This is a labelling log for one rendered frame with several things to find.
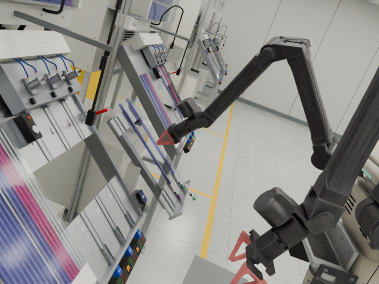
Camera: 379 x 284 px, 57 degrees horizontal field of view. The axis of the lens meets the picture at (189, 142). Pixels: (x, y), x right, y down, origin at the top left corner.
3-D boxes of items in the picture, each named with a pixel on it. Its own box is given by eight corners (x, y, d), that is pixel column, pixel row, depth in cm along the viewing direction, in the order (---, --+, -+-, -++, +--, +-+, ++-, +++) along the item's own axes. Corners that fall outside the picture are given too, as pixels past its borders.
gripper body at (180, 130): (167, 130, 136) (183, 121, 134) (171, 124, 146) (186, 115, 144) (176, 144, 137) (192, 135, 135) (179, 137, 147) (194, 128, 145)
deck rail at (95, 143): (131, 220, 142) (144, 214, 140) (129, 222, 140) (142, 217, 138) (40, 57, 127) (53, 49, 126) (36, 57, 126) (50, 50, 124)
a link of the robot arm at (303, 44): (299, 36, 95) (310, 25, 101) (255, 48, 103) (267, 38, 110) (338, 171, 111) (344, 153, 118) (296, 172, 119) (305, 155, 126)
